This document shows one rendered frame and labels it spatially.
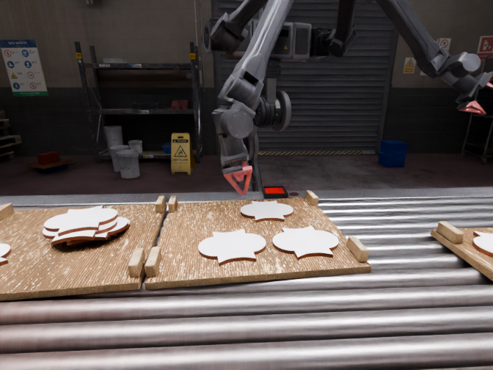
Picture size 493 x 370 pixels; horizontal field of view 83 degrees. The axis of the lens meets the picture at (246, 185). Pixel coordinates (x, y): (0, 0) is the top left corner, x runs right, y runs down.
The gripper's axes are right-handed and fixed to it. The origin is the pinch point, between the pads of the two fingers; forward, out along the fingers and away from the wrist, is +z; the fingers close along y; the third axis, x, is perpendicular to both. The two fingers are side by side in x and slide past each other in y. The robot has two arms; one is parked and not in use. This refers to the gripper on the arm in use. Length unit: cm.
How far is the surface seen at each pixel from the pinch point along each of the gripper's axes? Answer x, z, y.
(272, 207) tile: 6.7, 7.8, 1.4
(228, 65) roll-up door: 20, -26, -465
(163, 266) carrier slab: -17.1, 2.1, 24.1
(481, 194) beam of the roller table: 77, 27, -9
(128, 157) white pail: -150, 60, -328
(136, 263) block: -20.4, -1.6, 26.5
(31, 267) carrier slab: -40.7, -2.9, 22.2
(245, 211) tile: -0.5, 6.1, 3.0
